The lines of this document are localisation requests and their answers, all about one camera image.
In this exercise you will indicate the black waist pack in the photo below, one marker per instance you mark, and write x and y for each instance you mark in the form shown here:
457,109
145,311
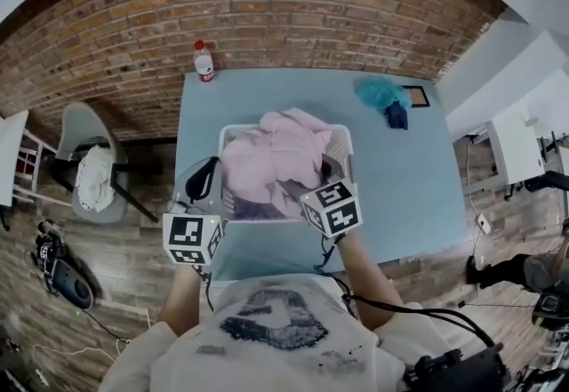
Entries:
462,370

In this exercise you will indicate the person's white printed t-shirt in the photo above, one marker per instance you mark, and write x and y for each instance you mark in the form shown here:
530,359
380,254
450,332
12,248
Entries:
266,363

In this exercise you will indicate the white plastic laundry basket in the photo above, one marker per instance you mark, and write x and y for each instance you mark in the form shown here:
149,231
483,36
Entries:
344,146

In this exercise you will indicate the teal fluffy cloth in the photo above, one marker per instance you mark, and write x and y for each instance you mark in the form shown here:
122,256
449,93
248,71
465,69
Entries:
378,92

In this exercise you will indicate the red-capped plastic water bottle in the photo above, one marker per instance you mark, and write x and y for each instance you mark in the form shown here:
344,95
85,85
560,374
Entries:
204,66

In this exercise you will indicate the white shelf rack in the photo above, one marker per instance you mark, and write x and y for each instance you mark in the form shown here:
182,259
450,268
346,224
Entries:
33,163

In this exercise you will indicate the dark blue cloth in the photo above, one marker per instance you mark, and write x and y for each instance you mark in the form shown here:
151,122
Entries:
396,117

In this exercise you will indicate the black oval floor device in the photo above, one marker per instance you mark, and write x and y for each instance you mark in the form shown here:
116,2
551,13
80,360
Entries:
73,285

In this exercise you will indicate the black gadget with marker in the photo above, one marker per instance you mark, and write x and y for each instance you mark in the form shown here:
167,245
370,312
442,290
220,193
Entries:
46,248

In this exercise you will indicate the white power adapter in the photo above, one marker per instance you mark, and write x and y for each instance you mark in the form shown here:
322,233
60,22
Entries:
483,223

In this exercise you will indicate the black picture frame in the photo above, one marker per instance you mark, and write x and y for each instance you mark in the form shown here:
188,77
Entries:
420,97

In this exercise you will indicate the white side table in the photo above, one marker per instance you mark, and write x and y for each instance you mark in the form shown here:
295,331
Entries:
515,146

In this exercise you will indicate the person's right forearm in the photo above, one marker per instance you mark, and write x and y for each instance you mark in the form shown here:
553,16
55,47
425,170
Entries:
369,283

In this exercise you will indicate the person's left forearm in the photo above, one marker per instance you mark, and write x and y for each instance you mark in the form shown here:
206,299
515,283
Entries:
184,301

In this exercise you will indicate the grey shell chair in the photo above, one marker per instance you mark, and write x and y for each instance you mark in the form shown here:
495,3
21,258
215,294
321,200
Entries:
77,123

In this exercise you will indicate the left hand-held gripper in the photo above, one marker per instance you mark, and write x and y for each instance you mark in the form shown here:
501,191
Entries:
191,239

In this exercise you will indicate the pink garment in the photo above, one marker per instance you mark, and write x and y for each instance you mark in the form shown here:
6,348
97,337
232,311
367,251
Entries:
275,150

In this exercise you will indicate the white desk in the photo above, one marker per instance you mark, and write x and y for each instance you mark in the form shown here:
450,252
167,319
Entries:
11,159

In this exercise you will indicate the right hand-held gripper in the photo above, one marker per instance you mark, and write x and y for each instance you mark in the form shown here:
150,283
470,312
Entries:
331,210

